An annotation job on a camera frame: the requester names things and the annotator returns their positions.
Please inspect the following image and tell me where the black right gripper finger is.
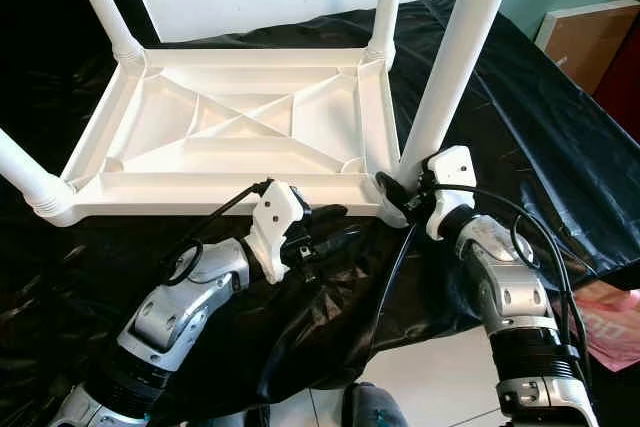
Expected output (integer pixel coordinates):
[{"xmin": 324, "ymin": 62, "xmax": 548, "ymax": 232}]
[{"xmin": 374, "ymin": 170, "xmax": 411, "ymax": 213}]

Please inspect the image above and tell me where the white plastic table top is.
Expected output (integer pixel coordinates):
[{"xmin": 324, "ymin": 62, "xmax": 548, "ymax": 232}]
[{"xmin": 40, "ymin": 45, "xmax": 411, "ymax": 230}]

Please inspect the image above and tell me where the black plastic table cover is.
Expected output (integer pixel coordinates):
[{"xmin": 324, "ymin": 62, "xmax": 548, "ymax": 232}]
[{"xmin": 0, "ymin": 0, "xmax": 640, "ymax": 427}]

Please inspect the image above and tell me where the grey robot leg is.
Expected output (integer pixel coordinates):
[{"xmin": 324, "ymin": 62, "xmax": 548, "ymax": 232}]
[{"xmin": 345, "ymin": 382, "xmax": 411, "ymax": 427}]

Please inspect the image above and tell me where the brown wooden cabinet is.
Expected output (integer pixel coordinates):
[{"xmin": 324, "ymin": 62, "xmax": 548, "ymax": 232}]
[{"xmin": 535, "ymin": 0, "xmax": 640, "ymax": 83}]

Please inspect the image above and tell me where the pink plastic bag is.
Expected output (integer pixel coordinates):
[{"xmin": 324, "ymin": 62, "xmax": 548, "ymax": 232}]
[{"xmin": 575, "ymin": 282, "xmax": 640, "ymax": 373}]

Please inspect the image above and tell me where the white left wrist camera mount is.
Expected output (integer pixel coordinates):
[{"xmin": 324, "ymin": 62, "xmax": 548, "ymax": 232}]
[{"xmin": 248, "ymin": 179, "xmax": 306, "ymax": 285}]

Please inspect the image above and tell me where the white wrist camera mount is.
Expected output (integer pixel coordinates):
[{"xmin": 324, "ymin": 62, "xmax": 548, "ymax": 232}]
[
  {"xmin": 248, "ymin": 179, "xmax": 306, "ymax": 285},
  {"xmin": 422, "ymin": 145, "xmax": 478, "ymax": 241}
]

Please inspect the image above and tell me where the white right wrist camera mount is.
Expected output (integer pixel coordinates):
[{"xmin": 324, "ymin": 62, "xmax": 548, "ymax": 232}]
[{"xmin": 422, "ymin": 145, "xmax": 478, "ymax": 241}]

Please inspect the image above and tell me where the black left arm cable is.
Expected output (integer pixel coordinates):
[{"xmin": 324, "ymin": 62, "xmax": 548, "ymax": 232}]
[{"xmin": 165, "ymin": 179, "xmax": 273, "ymax": 288}]

